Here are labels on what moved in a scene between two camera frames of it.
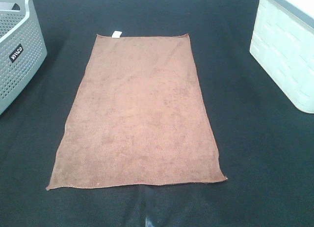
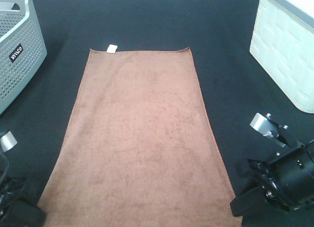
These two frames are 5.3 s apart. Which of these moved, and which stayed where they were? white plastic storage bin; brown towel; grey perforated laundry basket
Moved: brown towel
Stayed: grey perforated laundry basket; white plastic storage bin
